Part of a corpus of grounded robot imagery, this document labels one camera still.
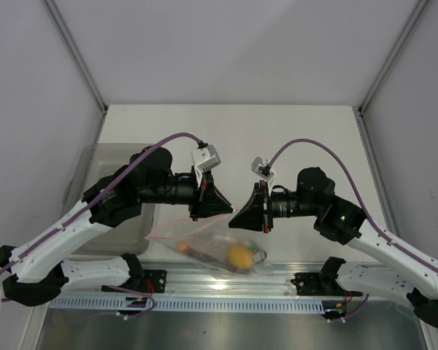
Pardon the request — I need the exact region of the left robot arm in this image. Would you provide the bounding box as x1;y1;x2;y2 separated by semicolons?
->
0;144;233;307

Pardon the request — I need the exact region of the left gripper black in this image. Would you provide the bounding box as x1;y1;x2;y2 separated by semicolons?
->
140;165;233;221

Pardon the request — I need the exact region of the clear plastic bin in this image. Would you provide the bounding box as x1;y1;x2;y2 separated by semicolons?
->
62;143;157;257

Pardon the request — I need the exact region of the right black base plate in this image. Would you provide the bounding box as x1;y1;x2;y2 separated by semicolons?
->
291;272;363;297

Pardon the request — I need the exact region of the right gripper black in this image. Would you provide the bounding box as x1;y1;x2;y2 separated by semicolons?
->
229;180;320;234

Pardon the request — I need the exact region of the aluminium frame post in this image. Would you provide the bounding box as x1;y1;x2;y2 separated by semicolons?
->
358;0;434;117
41;0;108;115

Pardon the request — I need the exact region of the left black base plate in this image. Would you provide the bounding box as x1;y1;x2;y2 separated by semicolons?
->
120;270;167;294

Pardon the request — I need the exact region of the aluminium mounting rail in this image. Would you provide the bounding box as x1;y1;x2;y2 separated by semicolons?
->
50;259;434;300

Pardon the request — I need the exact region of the clear zip top bag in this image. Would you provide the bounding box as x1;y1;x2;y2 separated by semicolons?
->
147;206;272;279

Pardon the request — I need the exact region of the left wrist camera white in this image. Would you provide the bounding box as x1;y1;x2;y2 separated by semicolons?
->
191;144;221;185

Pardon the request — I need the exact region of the orange papaya slice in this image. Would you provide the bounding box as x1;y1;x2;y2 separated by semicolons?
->
175;241;252;276

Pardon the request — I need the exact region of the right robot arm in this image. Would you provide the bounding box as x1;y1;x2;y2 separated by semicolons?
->
228;168;438;329

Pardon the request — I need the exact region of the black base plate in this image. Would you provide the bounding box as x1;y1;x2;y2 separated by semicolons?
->
291;272;363;297
120;270;167;294

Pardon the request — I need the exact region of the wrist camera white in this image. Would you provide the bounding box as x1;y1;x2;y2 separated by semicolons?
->
191;144;221;185
251;157;276;190

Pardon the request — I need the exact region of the yellow lemon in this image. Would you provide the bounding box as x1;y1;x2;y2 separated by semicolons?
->
226;244;254;269

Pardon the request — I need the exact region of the green onion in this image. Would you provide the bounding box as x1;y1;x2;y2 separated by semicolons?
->
248;241;268;268

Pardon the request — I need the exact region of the right aluminium frame post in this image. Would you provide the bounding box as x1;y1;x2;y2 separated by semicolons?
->
358;0;434;117

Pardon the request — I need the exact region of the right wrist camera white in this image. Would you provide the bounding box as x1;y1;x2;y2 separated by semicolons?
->
251;157;276;190

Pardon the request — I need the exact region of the white slotted cable duct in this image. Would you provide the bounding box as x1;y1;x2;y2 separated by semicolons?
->
50;295;325;314

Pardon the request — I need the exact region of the left aluminium frame post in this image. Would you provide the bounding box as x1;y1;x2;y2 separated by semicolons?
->
41;0;108;115

